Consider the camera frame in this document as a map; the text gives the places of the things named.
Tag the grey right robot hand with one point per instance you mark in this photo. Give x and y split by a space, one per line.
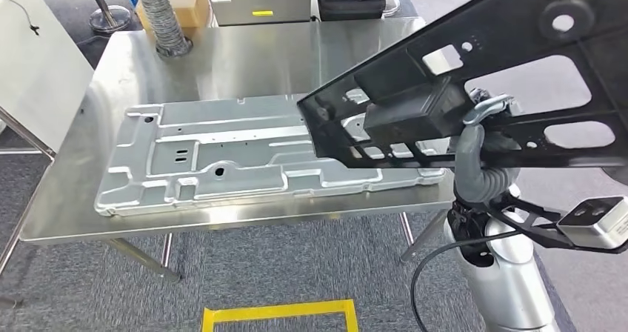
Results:
468 168

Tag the black plastic plate frame part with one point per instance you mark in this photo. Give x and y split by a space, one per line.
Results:
490 35

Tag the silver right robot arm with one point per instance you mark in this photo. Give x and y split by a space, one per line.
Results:
510 280

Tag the stainless steel workbench table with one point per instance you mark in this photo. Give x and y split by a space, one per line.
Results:
245 64

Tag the stamped grey metal panel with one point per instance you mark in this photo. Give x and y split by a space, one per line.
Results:
235 143

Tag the yellow floor tape square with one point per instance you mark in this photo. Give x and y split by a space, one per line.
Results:
279 312

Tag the grey metal case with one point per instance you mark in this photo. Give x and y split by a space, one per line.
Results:
255 1

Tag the cardboard box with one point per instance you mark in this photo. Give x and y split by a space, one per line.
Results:
194 1

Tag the metal stanchion base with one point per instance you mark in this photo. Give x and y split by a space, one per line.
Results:
110 18

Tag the white board panel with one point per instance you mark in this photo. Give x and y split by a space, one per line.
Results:
39 74

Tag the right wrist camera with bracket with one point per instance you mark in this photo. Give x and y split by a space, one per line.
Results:
596 224

